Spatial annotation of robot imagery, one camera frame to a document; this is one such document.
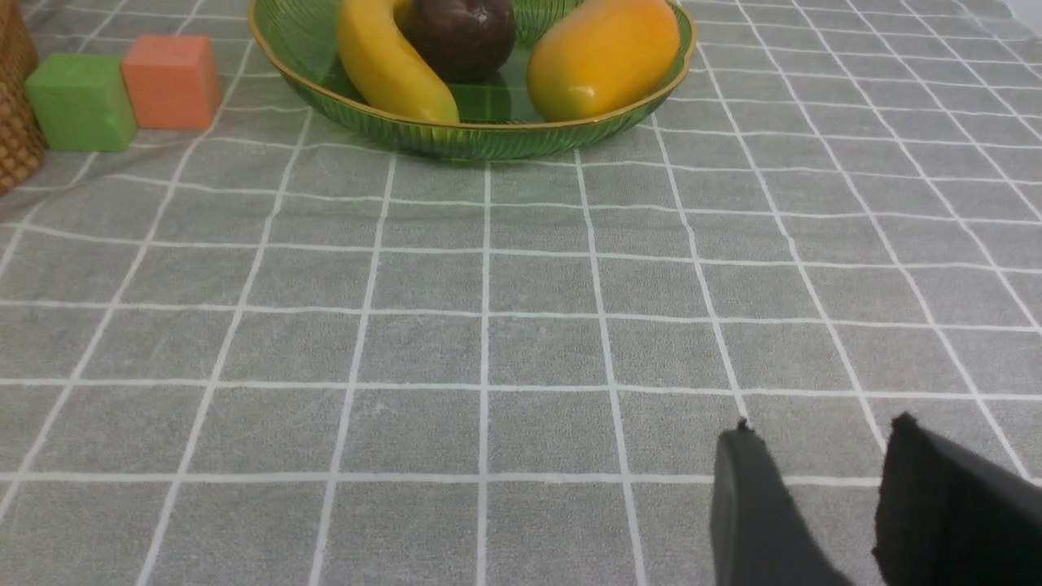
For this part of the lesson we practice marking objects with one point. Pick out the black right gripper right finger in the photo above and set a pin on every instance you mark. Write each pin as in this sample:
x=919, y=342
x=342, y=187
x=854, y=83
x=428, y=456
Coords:
x=948, y=516

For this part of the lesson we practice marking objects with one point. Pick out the dark purple toy plum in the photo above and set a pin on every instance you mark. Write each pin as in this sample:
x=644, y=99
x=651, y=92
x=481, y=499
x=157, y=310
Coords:
x=462, y=41

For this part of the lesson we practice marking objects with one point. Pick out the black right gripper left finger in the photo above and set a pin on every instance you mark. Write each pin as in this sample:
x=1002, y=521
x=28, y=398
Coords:
x=758, y=535

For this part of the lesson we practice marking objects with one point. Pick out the green foam cube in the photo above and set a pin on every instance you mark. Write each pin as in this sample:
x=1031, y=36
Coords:
x=81, y=103

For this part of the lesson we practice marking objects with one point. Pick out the woven wicker basket green lining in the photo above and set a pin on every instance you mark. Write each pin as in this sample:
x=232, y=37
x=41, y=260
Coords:
x=22, y=144

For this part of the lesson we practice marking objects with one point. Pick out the yellow toy banana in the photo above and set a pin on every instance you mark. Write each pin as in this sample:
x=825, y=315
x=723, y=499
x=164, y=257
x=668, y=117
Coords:
x=385, y=68

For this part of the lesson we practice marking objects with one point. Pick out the green glass leaf plate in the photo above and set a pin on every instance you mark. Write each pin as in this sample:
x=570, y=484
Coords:
x=497, y=120

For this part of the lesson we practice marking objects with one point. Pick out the grey checked tablecloth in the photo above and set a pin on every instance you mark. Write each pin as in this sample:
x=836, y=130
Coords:
x=277, y=353

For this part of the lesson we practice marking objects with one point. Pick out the orange foam cube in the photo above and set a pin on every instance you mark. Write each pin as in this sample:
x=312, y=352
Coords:
x=172, y=82

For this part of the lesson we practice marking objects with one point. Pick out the orange yellow toy mango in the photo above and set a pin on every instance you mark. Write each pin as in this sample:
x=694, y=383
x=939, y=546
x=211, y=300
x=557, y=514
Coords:
x=600, y=58

